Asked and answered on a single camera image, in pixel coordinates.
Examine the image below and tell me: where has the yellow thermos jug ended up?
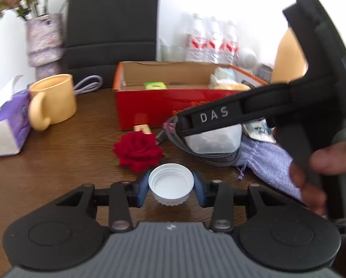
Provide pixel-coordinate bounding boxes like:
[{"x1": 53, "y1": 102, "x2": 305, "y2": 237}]
[{"x1": 270, "y1": 29, "x2": 308, "y2": 84}]

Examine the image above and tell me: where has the yellow ceramic mug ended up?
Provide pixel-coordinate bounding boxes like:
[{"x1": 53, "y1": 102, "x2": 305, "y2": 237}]
[{"x1": 27, "y1": 74, "x2": 77, "y2": 131}]

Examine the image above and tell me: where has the clear plastic container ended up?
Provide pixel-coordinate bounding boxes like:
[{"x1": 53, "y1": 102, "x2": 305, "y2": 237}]
[{"x1": 185, "y1": 123, "x2": 243, "y2": 155}]

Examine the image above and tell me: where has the white cable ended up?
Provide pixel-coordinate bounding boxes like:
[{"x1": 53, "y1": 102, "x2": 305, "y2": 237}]
[{"x1": 74, "y1": 75, "x2": 104, "y2": 95}]

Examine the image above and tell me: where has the white plastic bottle cap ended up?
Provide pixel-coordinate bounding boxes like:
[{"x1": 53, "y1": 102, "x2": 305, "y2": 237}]
[{"x1": 148, "y1": 164, "x2": 195, "y2": 207}]

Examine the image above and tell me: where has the clear water bottle red label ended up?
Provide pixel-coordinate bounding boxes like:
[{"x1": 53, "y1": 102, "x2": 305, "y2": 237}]
[
  {"x1": 222, "y1": 20, "x2": 240, "y2": 65},
  {"x1": 186, "y1": 14, "x2": 207, "y2": 63},
  {"x1": 205, "y1": 17, "x2": 224, "y2": 63}
]

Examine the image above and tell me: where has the person's right hand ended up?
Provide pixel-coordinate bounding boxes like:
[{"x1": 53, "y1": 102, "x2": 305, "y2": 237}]
[{"x1": 290, "y1": 143, "x2": 346, "y2": 215}]

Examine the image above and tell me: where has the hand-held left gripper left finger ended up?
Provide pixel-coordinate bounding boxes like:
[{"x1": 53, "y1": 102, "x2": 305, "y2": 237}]
[{"x1": 56, "y1": 170, "x2": 151, "y2": 233}]

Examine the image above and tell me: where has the lavender cloth pouch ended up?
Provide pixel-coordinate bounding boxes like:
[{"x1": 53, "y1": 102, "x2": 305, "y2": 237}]
[{"x1": 235, "y1": 135, "x2": 304, "y2": 202}]

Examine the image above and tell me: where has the small metal tin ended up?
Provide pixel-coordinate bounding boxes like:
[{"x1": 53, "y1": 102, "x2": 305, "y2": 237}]
[{"x1": 257, "y1": 64, "x2": 273, "y2": 82}]

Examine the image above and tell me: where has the pale green crumpled paper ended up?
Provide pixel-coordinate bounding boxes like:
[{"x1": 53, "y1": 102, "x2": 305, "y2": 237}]
[{"x1": 209, "y1": 66, "x2": 237, "y2": 85}]

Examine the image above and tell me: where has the mottled pink ceramic vase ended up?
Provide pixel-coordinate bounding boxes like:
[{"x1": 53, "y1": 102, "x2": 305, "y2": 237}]
[{"x1": 26, "y1": 13, "x2": 65, "y2": 77}]

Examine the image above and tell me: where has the printed foil packet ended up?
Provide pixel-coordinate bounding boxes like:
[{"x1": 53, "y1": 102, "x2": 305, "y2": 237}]
[{"x1": 242, "y1": 118, "x2": 276, "y2": 144}]

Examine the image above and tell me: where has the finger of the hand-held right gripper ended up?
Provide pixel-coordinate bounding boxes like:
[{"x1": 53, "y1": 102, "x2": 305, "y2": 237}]
[{"x1": 175, "y1": 82, "x2": 292, "y2": 137}]

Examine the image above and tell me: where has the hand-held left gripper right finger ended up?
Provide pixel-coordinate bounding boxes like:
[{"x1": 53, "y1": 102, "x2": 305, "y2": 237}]
[{"x1": 192, "y1": 170, "x2": 289, "y2": 233}]

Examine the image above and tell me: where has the purple tissue pack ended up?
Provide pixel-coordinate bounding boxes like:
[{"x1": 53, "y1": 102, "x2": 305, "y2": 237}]
[{"x1": 0, "y1": 75, "x2": 32, "y2": 159}]

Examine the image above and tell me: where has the green packet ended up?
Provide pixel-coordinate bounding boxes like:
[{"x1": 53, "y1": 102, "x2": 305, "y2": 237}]
[{"x1": 143, "y1": 82, "x2": 168, "y2": 90}]

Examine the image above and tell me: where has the red rose flower head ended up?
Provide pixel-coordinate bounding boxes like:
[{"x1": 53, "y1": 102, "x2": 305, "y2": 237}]
[{"x1": 113, "y1": 131, "x2": 165, "y2": 174}]

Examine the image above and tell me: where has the black paper bag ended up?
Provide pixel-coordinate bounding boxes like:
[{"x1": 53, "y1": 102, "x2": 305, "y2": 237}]
[{"x1": 61, "y1": 0, "x2": 160, "y2": 89}]

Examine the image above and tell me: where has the white round robot speaker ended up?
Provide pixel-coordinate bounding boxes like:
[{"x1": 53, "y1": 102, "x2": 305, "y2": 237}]
[{"x1": 238, "y1": 48, "x2": 258, "y2": 70}]

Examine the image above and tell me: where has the small beige block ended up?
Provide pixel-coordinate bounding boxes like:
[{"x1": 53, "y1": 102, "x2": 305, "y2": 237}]
[{"x1": 133, "y1": 113, "x2": 153, "y2": 135}]

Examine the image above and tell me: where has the red and orange cardboard box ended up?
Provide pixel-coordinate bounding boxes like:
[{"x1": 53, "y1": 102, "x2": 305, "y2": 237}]
[{"x1": 113, "y1": 61, "x2": 269, "y2": 130}]

